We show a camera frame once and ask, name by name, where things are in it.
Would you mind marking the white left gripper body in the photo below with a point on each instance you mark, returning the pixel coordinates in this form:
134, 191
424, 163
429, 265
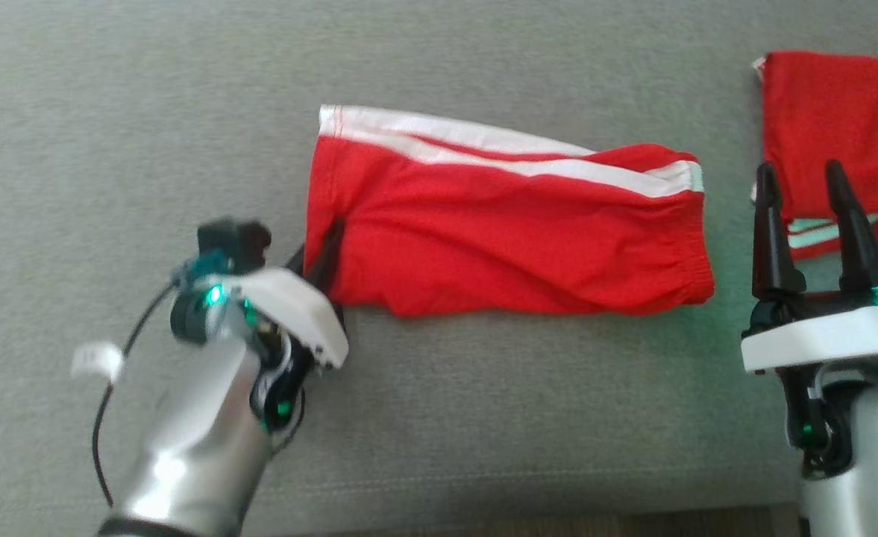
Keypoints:
297, 313

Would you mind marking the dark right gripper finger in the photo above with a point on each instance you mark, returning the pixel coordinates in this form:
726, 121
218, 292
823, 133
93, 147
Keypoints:
770, 246
860, 246

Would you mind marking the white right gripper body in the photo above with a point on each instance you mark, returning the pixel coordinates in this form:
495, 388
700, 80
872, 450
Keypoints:
826, 335

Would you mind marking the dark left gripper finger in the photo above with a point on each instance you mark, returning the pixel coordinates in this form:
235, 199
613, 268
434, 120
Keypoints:
300, 262
330, 257

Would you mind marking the red white sports shirt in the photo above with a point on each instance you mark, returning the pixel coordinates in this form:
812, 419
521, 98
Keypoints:
841, 119

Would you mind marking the red white striped shorts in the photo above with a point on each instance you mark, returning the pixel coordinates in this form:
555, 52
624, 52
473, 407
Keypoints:
498, 239

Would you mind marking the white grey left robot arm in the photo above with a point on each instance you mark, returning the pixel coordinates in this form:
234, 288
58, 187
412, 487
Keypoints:
192, 447

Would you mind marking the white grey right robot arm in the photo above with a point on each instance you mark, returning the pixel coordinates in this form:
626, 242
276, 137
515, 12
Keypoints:
871, 462

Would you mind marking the grey sofa seat cushion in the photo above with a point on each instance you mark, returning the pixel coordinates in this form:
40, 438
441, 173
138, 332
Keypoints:
483, 418

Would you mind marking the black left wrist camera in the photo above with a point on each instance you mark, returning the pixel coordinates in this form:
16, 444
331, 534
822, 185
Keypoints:
233, 242

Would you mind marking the blue left camera plug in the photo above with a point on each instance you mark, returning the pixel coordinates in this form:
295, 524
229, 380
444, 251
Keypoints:
200, 267

